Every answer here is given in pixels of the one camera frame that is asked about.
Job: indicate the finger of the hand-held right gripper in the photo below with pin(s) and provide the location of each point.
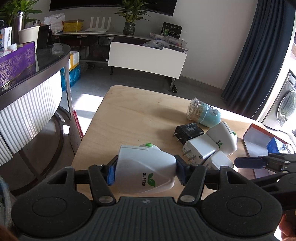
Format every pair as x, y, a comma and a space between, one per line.
249, 162

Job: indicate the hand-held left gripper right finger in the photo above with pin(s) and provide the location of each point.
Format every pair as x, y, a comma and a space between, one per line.
182, 171

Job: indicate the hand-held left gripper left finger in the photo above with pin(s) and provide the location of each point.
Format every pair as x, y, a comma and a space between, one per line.
111, 172

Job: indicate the orange cardboard box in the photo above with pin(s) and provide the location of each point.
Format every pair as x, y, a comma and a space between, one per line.
256, 141

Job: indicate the dark blue box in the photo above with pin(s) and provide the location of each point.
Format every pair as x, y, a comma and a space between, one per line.
276, 146

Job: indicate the white plug-in mosquito repeller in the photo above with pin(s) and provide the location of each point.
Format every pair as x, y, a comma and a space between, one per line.
225, 139
143, 166

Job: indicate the black wall charger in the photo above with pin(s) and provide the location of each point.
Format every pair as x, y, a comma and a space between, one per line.
189, 133

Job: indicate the person's right hand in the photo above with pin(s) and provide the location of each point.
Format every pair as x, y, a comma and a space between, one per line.
289, 228

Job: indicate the red-edged cardboard sheet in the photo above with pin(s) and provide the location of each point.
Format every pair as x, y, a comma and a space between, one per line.
77, 125

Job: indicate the blue toothpick jar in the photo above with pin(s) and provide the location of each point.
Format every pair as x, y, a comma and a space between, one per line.
208, 114

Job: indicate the washing machine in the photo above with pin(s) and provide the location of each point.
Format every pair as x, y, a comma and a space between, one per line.
285, 106

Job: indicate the black roll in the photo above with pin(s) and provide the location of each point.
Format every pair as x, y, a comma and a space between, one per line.
174, 89

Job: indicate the white ribbed console table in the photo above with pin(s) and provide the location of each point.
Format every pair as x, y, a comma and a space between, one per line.
34, 104

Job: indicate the blue plastic bag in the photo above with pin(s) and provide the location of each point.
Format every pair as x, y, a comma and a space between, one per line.
71, 77

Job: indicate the dark blue curtain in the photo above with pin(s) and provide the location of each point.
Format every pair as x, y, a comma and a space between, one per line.
254, 58

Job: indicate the blue-lined trash bin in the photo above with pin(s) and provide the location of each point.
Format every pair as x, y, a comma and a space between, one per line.
3, 199

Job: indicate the white folding table panel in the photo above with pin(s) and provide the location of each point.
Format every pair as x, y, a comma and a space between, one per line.
148, 59

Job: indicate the white foam box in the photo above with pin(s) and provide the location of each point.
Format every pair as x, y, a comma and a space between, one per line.
74, 60

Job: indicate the clear plastic boxes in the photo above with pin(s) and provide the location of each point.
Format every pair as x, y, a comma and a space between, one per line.
175, 41

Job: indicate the grey plastic bag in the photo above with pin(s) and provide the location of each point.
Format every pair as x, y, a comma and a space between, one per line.
153, 44

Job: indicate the white television stand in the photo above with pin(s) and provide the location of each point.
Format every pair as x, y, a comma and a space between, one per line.
97, 34

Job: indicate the black printed box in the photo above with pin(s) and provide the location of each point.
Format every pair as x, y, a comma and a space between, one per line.
171, 30

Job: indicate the purple patterned box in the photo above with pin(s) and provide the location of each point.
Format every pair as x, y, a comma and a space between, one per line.
16, 64

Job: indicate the potted plant dark vase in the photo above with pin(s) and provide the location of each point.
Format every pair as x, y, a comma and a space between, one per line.
129, 29

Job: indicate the white router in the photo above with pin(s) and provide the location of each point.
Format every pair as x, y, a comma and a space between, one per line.
97, 28

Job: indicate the yellow box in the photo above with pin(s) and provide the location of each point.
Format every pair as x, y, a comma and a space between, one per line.
72, 25

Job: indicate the black stand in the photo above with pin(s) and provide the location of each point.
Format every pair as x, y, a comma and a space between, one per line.
45, 34

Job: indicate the white plant pot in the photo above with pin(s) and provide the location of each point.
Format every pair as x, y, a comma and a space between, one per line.
29, 34

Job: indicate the white plastic bag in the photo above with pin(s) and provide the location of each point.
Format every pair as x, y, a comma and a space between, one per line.
54, 22

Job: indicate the white printed carton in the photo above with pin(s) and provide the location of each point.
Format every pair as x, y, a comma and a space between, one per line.
5, 38

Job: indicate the steel thermos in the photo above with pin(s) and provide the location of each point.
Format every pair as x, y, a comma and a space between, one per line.
18, 27

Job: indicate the green leafy plant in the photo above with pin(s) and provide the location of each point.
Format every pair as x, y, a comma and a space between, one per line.
13, 8

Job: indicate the white wall charger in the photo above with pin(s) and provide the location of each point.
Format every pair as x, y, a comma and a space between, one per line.
201, 148
217, 161

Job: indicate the wall television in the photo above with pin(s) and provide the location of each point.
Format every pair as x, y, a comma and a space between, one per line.
104, 4

